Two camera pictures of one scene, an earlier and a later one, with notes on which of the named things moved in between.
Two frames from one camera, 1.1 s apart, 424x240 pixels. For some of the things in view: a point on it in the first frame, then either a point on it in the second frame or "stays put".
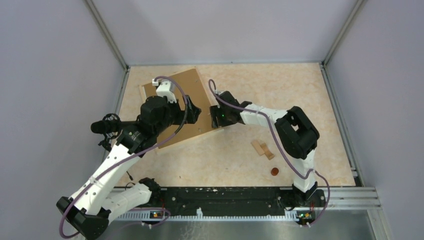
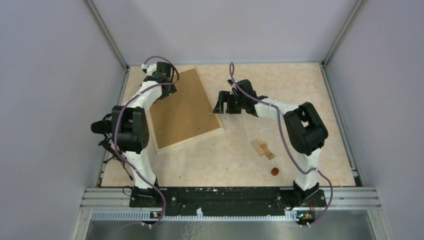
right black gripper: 217,123 → 225,96
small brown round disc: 274,171 stays put
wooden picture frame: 191,82 stays put
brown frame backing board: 192,83 stays put
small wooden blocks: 267,151 stays put
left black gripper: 193,112 → 172,89
